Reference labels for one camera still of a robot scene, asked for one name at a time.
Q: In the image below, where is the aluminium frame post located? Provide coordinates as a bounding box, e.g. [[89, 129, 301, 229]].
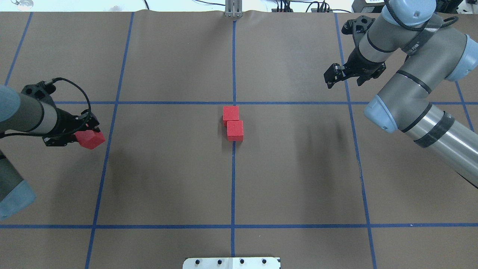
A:
[[224, 0, 243, 18]]

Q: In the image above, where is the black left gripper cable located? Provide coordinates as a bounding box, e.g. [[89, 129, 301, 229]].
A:
[[0, 77, 92, 139]]

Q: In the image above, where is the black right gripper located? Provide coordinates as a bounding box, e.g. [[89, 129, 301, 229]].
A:
[[324, 15, 386, 89]]

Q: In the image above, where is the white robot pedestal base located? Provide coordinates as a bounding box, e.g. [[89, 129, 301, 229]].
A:
[[182, 257, 282, 269]]

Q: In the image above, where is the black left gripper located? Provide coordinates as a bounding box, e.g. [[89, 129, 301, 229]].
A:
[[21, 83, 101, 147]]

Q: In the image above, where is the red block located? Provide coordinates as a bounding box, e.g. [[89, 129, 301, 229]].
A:
[[226, 120, 244, 142], [222, 105, 240, 127], [74, 130, 106, 150]]

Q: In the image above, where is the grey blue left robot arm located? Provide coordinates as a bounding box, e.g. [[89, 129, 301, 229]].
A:
[[1, 79, 106, 222]]

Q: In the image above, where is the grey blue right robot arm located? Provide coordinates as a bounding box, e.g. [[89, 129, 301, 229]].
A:
[[324, 0, 478, 187]]

